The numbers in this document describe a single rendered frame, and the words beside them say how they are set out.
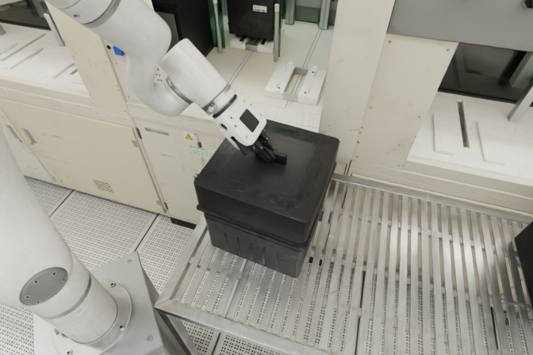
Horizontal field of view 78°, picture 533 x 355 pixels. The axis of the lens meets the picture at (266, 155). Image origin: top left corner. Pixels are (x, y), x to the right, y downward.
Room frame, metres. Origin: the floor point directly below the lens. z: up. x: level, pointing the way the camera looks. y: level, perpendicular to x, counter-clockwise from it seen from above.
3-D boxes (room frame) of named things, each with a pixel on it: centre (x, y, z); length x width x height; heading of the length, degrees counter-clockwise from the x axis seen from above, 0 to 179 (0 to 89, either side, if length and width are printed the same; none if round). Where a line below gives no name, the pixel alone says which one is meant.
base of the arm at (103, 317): (0.28, 0.44, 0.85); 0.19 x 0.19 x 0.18
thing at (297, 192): (0.56, -0.01, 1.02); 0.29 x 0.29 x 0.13; 68
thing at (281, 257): (0.56, -0.01, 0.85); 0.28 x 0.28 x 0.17; 67
